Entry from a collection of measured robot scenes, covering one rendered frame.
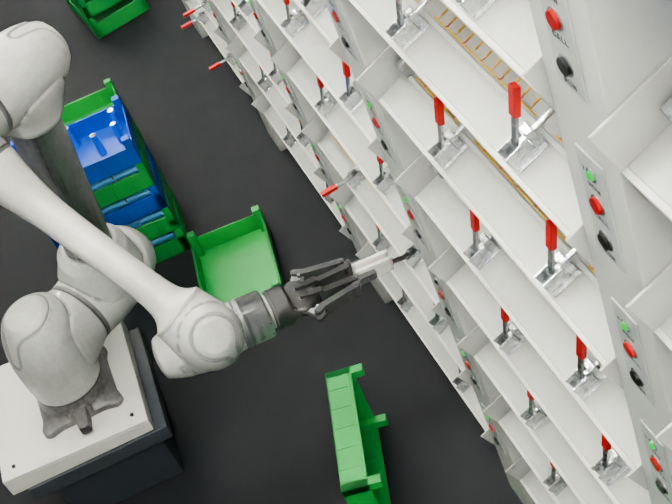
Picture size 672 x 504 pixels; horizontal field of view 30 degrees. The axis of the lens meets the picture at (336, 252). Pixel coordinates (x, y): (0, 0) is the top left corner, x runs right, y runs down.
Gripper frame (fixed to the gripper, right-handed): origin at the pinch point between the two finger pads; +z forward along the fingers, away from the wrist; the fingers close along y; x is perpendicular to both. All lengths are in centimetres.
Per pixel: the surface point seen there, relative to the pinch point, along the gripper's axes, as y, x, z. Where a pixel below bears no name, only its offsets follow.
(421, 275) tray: 3.7, -3.2, 7.5
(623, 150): 95, 93, -6
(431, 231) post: 25.3, 26.2, 3.2
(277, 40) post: -45, 23, 4
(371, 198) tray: -20.3, -2.7, 8.4
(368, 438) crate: -12, -58, -6
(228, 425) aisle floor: -35, -62, -32
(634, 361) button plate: 91, 63, -3
